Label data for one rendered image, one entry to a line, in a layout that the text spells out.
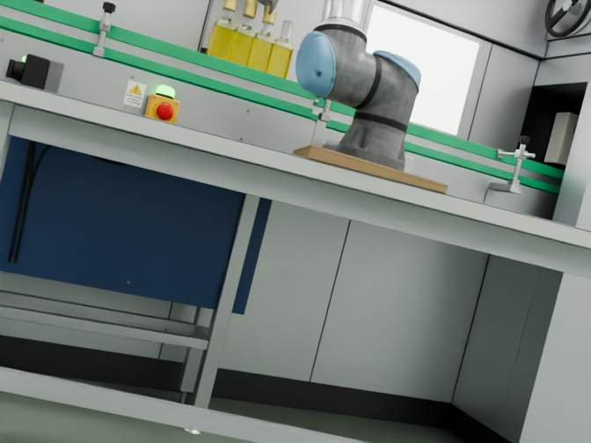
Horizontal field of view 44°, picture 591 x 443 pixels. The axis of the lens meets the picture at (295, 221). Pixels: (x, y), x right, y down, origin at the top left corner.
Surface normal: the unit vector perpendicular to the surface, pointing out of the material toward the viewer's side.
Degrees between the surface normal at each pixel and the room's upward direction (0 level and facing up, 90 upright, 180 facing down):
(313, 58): 96
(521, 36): 90
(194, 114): 90
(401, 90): 90
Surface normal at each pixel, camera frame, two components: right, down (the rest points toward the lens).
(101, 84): 0.34, 0.11
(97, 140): 0.12, 0.07
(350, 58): 0.46, -0.11
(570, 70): -0.91, -0.22
